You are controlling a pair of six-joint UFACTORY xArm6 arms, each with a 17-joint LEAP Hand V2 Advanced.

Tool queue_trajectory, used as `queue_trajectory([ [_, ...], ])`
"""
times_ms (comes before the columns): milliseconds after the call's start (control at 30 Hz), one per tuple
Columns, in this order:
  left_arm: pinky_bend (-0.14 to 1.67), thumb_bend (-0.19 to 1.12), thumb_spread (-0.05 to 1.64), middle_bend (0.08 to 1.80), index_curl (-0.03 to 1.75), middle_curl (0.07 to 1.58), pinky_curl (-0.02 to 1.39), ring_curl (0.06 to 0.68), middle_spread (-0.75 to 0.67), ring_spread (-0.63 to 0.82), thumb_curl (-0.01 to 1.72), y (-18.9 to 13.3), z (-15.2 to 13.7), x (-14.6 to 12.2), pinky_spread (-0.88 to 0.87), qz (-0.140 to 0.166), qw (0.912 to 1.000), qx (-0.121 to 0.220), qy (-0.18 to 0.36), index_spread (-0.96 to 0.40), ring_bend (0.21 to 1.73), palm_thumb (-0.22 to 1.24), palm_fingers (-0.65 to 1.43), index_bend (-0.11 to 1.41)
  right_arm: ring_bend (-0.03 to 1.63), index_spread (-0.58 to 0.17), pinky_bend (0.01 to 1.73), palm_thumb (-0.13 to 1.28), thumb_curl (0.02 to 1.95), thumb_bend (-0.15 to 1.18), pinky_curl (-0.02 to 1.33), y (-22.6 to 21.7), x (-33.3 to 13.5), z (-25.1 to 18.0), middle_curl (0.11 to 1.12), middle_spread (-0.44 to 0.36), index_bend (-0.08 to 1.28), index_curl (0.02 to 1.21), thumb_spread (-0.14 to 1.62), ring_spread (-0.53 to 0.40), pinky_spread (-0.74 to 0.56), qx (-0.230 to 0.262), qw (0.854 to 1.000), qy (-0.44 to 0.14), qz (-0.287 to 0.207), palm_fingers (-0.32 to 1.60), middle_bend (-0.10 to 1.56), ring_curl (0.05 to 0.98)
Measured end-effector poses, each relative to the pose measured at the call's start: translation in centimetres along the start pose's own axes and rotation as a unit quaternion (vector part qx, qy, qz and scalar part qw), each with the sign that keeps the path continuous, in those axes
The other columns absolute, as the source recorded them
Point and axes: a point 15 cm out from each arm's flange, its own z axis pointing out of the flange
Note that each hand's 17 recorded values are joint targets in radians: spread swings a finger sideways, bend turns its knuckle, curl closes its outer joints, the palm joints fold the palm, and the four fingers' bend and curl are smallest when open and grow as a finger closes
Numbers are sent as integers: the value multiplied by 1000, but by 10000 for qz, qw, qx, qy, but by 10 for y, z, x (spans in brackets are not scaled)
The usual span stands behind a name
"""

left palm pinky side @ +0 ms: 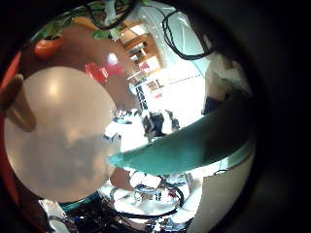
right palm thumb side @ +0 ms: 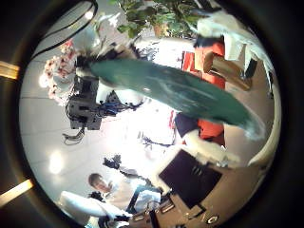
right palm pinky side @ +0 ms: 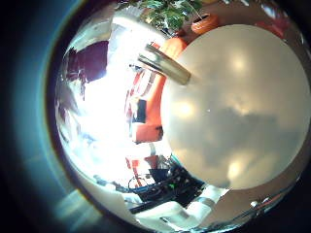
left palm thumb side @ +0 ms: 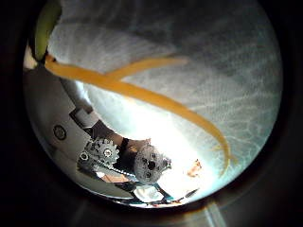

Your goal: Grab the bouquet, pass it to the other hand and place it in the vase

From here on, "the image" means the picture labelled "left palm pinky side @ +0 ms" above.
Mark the black control equipment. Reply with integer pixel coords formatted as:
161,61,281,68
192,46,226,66
69,207,154,233

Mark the black looped cable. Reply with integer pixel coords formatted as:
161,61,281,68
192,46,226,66
85,0,139,32

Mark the black metal frame rail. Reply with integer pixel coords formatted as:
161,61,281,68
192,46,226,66
135,82,150,111

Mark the orange plant pot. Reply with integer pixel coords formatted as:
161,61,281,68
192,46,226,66
33,33,65,61

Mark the flower bouquet with green wrap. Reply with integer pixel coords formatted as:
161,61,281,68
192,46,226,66
106,91,257,178

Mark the black equipment stand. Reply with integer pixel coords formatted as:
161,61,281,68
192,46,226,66
141,109,180,138

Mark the black cable bundle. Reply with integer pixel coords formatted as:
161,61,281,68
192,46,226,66
161,9,215,62

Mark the gold metal vase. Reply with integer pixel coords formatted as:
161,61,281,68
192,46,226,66
0,73,37,133

